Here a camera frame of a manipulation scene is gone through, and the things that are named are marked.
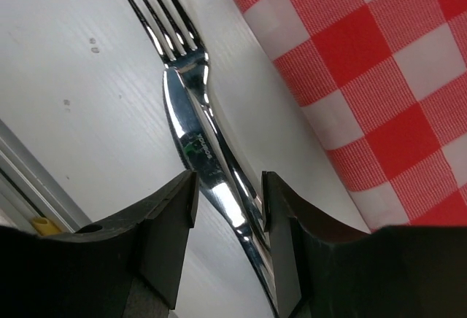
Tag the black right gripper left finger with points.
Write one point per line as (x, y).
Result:
(128, 264)

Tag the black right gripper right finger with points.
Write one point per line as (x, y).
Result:
(325, 268)

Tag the silver table knife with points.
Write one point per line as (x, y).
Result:
(231, 201)

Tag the red white checkered cloth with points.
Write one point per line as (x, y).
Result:
(383, 85)

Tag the silver fork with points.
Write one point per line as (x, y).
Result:
(179, 46)

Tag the aluminium front rail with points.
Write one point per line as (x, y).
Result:
(29, 194)

